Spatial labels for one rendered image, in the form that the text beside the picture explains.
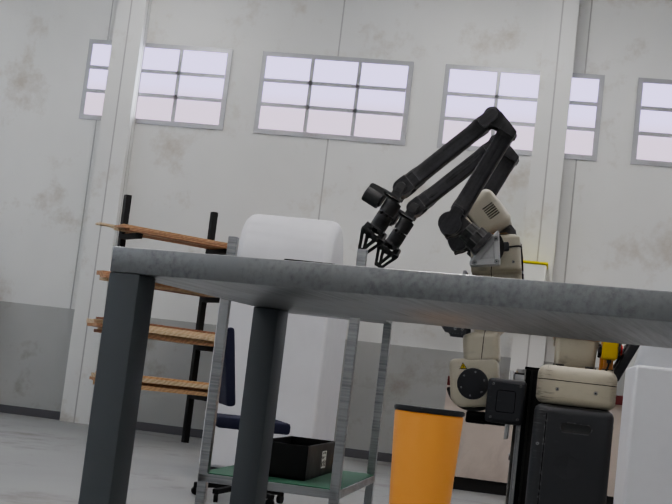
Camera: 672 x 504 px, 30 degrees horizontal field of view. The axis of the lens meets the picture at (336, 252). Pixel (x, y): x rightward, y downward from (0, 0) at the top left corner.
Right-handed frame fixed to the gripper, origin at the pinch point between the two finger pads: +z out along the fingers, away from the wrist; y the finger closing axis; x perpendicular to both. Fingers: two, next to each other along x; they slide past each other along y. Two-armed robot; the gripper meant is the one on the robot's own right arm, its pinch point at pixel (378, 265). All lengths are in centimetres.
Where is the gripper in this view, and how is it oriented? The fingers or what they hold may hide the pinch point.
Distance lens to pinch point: 460.9
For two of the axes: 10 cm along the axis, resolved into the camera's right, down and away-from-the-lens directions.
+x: 8.3, 5.3, -2.1
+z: -5.4, 8.4, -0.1
